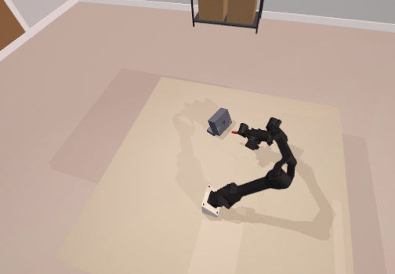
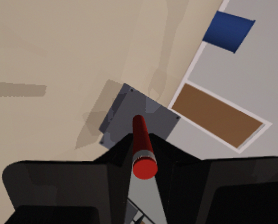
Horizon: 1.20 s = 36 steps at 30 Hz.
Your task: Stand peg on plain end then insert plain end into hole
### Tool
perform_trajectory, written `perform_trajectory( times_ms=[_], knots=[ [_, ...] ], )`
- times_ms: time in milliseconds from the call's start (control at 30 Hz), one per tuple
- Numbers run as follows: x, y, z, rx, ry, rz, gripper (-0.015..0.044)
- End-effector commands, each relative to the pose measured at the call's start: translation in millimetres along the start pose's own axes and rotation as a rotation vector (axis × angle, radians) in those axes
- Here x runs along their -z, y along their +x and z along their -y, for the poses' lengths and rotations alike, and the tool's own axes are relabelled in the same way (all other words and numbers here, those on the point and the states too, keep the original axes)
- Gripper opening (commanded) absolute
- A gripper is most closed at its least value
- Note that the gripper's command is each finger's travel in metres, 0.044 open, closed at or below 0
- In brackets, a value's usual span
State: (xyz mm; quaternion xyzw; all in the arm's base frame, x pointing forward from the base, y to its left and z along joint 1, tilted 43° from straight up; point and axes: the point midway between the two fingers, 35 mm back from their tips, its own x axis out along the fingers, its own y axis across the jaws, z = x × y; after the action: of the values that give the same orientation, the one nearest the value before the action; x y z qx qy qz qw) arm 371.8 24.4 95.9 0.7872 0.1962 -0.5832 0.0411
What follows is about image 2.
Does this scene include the red peg with white band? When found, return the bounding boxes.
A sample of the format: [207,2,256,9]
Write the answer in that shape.
[132,115,158,180]

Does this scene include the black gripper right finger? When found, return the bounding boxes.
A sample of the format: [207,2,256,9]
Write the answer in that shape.
[148,133,278,224]

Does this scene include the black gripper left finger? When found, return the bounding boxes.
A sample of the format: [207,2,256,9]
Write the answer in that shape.
[2,133,134,224]

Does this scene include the grey square panel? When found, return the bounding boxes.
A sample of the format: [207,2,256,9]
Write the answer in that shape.
[98,83,181,150]

